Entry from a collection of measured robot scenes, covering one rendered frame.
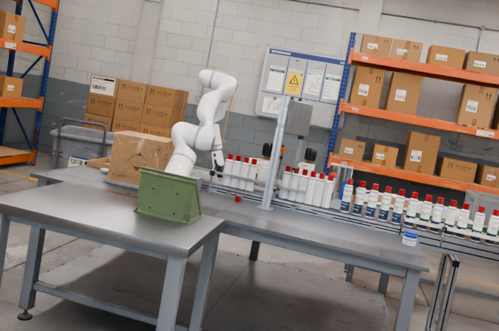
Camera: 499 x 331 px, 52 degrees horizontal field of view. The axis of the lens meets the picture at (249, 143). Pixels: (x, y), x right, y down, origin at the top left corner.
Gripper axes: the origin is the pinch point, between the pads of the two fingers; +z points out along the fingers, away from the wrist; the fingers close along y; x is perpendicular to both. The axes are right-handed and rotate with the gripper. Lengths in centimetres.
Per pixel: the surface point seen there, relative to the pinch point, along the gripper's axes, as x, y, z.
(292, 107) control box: -54, -18, -33
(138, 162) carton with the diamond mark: 33, -44, -15
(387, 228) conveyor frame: -96, -6, 44
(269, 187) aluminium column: -33.7, -16.7, 10.7
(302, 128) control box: -57, -9, -20
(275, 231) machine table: -43, -64, 28
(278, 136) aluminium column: -43.0, -15.8, -17.5
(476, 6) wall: -259, 447, -149
